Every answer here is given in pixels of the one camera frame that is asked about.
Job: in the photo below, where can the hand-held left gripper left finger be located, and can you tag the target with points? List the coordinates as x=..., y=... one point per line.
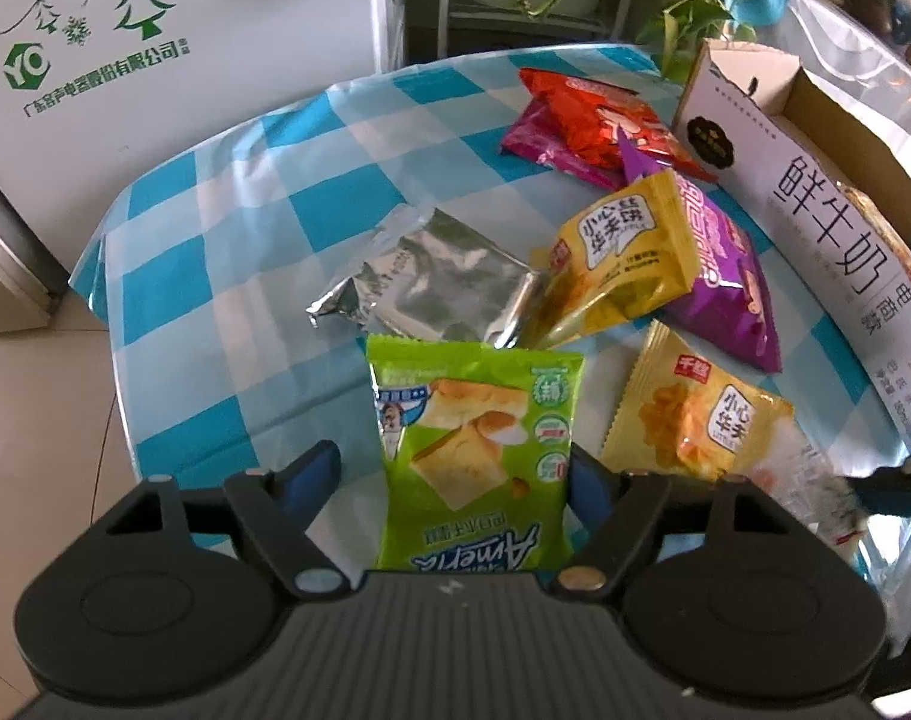
x=309, y=476

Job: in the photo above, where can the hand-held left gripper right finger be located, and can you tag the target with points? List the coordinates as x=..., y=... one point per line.
x=586, y=484

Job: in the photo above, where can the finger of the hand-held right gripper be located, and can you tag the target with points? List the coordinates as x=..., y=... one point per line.
x=894, y=491

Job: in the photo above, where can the clear plastic snack packet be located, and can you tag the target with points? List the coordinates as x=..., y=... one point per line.
x=807, y=480

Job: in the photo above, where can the yellow snack packet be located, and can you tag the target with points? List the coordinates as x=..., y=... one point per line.
x=687, y=412
x=620, y=262

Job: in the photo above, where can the green snack packet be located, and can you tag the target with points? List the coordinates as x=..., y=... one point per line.
x=463, y=465

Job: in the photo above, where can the silver foil snack packet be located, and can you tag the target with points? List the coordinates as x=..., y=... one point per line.
x=440, y=277

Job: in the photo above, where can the purple snack packet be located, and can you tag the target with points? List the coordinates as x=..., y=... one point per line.
x=725, y=277

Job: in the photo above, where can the orange snack packet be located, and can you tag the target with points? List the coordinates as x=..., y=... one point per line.
x=886, y=232

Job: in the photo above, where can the white printed cardboard box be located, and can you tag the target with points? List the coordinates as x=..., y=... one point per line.
x=800, y=187

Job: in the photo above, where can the magenta snack packet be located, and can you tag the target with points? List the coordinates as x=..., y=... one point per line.
x=545, y=146

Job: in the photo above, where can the red snack packet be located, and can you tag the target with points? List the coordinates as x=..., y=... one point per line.
x=597, y=120

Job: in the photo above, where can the blue checkered tablecloth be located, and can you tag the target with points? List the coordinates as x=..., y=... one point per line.
x=238, y=240

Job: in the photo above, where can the white appliance with tree print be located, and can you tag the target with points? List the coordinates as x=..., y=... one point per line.
x=125, y=127

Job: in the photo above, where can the table with clear cover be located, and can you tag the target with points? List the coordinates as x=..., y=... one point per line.
x=837, y=37

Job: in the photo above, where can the green leafy vine plant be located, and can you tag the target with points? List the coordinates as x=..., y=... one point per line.
x=687, y=22

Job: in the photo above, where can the green potted plant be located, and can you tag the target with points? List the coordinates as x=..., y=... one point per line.
x=444, y=7

